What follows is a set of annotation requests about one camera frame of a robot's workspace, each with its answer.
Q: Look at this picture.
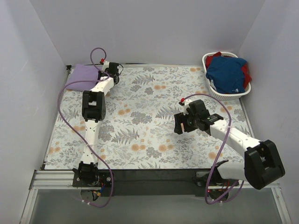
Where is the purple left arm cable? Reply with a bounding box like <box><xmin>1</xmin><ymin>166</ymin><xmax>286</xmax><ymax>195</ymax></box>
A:
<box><xmin>57</xmin><ymin>48</ymin><xmax>115</xmax><ymax>208</ymax></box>

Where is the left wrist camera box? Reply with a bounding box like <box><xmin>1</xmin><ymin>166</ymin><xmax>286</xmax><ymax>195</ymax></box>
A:
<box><xmin>100</xmin><ymin>59</ymin><xmax>109</xmax><ymax>71</ymax></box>

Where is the blue t shirt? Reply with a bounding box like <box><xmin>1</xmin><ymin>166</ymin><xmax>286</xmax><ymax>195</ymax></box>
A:
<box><xmin>205</xmin><ymin>55</ymin><xmax>248</xmax><ymax>94</ymax></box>

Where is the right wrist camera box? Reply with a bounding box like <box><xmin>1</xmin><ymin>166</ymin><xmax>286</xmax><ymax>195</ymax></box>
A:
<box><xmin>179</xmin><ymin>98</ymin><xmax>192</xmax><ymax>115</ymax></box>

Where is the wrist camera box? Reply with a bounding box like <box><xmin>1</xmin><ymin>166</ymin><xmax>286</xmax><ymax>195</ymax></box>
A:
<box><xmin>179</xmin><ymin>98</ymin><xmax>192</xmax><ymax>115</ymax></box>
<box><xmin>100</xmin><ymin>59</ymin><xmax>109</xmax><ymax>71</ymax></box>

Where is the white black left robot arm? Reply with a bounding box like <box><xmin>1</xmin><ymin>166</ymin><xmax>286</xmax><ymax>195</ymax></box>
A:
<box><xmin>73</xmin><ymin>61</ymin><xmax>120</xmax><ymax>187</ymax></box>

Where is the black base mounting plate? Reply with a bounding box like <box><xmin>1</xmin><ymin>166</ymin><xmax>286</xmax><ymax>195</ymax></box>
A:
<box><xmin>72</xmin><ymin>168</ymin><xmax>210</xmax><ymax>197</ymax></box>

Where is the white perforated laundry basket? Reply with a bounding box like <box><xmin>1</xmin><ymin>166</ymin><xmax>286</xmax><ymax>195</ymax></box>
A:
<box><xmin>202</xmin><ymin>51</ymin><xmax>252</xmax><ymax>101</ymax></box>

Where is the aluminium front frame rail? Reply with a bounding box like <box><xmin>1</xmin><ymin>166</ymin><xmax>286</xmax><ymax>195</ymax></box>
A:
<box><xmin>29</xmin><ymin>169</ymin><xmax>280</xmax><ymax>189</ymax></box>

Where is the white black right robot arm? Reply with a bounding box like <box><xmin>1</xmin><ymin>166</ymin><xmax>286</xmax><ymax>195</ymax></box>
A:
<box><xmin>174</xmin><ymin>98</ymin><xmax>285</xmax><ymax>189</ymax></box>

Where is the purple t shirt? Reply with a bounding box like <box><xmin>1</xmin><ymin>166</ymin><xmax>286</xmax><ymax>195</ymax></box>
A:
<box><xmin>66</xmin><ymin>64</ymin><xmax>99</xmax><ymax>91</ymax></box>

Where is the floral patterned table mat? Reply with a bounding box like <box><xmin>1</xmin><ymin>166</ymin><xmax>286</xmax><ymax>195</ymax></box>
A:
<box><xmin>44</xmin><ymin>66</ymin><xmax>262</xmax><ymax>170</ymax></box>

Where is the red t shirt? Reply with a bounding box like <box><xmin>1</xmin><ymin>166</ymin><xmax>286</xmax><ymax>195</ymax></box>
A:
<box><xmin>205</xmin><ymin>51</ymin><xmax>252</xmax><ymax>89</ymax></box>

